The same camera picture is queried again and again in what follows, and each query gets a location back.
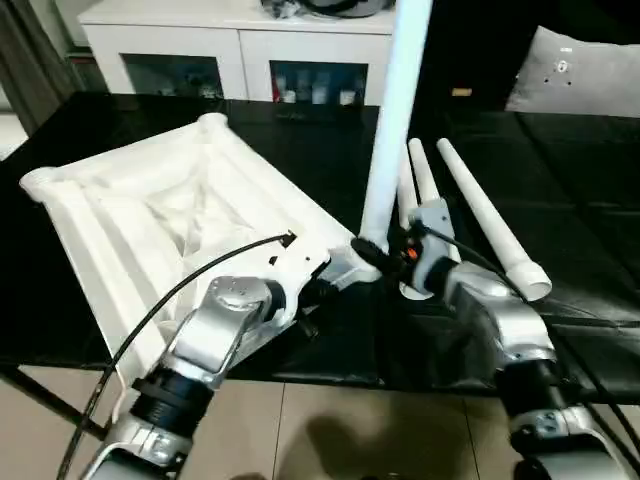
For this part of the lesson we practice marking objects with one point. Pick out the white plastic table leg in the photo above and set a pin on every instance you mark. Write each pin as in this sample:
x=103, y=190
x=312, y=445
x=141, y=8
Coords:
x=480, y=210
x=406, y=195
x=395, y=125
x=422, y=170

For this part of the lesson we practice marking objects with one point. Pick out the white plastic table top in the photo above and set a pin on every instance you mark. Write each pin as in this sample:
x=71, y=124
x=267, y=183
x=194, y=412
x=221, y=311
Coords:
x=125, y=210

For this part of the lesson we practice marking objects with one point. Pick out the black work mat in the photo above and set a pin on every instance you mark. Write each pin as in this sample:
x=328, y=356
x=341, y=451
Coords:
x=575, y=200

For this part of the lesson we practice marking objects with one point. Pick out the black cabinet with yellow label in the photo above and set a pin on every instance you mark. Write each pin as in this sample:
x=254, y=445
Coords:
x=465, y=50

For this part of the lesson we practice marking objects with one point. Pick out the grey helmet on cabinet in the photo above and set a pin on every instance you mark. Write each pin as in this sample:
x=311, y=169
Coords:
x=350, y=7

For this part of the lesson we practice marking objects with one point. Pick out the white glass-door cabinet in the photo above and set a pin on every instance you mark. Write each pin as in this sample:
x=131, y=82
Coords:
x=225, y=40

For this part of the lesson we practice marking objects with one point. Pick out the dark clutter on cabinet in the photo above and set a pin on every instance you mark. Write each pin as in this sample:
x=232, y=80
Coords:
x=282, y=9

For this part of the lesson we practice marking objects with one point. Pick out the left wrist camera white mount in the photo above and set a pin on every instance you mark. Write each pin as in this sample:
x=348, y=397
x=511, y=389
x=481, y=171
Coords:
x=300, y=265

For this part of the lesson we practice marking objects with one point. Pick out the black table frame leg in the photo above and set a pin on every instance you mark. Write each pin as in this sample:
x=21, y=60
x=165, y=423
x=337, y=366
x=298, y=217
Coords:
x=50, y=405

